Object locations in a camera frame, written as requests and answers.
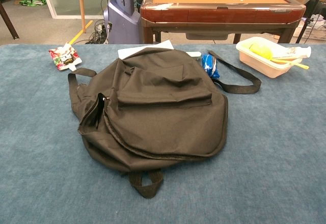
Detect red snack pouch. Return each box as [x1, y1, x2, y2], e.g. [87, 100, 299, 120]
[48, 42, 84, 72]

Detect brown mahjong table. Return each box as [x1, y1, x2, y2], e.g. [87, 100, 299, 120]
[139, 0, 307, 44]

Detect blue table mat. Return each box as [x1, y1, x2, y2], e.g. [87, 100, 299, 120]
[0, 43, 326, 224]

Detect tangled black floor cables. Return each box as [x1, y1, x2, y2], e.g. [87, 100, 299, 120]
[85, 19, 110, 44]

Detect wooden pole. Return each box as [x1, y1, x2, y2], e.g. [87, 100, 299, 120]
[77, 0, 87, 34]

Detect black tripod stand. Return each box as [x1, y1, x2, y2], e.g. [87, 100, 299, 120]
[295, 0, 326, 44]

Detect beige plastic tray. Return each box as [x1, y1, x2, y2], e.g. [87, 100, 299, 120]
[235, 36, 304, 79]

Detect yellow plastic spoon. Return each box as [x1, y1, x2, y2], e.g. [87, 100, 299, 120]
[269, 57, 310, 70]

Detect black fabric backpack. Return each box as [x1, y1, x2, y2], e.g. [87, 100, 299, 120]
[67, 47, 262, 199]

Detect white plastic basket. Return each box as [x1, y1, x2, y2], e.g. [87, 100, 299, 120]
[292, 25, 326, 41]

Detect white squeeze tube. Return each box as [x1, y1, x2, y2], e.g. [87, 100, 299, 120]
[272, 45, 312, 60]

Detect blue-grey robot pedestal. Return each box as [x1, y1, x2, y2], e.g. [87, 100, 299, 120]
[103, 0, 143, 45]

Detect dark brown table leg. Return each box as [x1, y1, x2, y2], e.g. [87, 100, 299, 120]
[0, 1, 20, 40]

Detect white paper sheet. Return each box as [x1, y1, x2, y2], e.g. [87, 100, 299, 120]
[117, 40, 175, 62]

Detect mint green brush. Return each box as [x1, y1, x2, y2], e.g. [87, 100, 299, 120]
[185, 51, 202, 60]

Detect green cloth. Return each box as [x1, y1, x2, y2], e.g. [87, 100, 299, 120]
[19, 0, 48, 7]

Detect blue snack packet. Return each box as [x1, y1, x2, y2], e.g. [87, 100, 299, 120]
[201, 52, 221, 79]

